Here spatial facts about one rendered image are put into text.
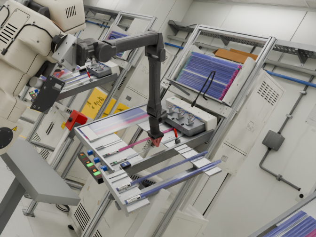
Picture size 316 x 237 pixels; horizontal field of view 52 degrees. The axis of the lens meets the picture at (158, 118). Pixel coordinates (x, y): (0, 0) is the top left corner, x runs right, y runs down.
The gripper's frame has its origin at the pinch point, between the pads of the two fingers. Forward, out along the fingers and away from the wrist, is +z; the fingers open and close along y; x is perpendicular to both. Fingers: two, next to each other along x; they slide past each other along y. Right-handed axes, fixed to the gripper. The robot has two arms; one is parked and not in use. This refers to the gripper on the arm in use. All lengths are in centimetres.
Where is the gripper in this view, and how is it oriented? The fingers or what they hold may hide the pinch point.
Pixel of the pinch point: (156, 145)
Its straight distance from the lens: 202.1
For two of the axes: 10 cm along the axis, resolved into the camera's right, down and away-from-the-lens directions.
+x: -8.5, 3.2, -4.2
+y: -5.2, -3.4, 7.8
